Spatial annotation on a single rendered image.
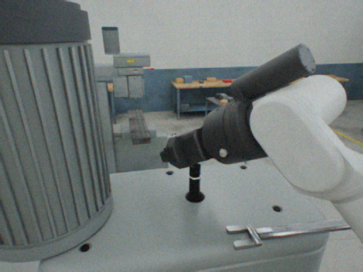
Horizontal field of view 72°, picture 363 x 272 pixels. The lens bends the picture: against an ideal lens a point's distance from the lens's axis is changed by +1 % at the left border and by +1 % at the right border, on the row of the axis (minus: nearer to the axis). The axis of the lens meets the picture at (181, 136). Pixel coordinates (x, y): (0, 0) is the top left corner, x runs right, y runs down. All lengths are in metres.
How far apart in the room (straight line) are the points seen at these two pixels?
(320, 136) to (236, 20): 7.19
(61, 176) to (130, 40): 6.58
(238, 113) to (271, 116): 0.06
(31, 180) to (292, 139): 0.30
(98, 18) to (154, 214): 6.60
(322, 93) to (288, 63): 0.05
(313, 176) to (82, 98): 0.28
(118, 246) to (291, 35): 7.99
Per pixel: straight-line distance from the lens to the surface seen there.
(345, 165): 0.27
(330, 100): 0.32
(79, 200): 0.39
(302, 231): 0.45
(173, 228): 0.42
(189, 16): 7.04
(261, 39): 7.75
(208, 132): 0.35
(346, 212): 0.32
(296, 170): 0.28
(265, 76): 0.31
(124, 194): 0.50
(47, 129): 0.33
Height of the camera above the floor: 2.18
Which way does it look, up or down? 23 degrees down
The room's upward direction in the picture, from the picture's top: straight up
